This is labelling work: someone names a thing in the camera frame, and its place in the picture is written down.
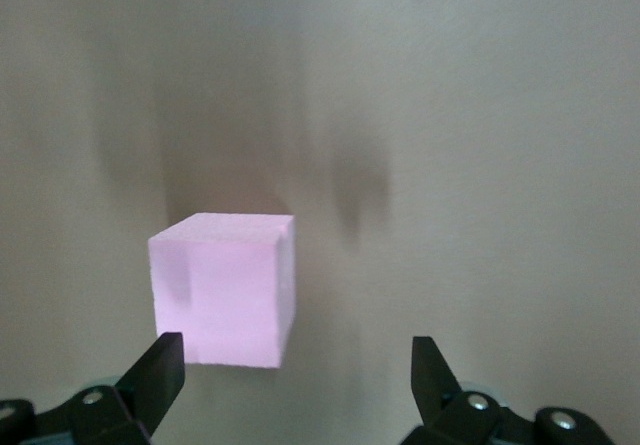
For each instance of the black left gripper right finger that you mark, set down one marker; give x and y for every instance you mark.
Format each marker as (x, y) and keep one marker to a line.
(432, 385)

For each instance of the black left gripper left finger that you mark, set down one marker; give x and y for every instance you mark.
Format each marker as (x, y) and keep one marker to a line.
(155, 380)

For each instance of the mauve pink foam block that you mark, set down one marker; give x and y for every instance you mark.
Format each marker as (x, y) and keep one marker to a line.
(220, 290)

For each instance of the paper table cover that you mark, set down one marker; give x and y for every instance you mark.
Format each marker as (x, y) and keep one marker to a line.
(450, 115)

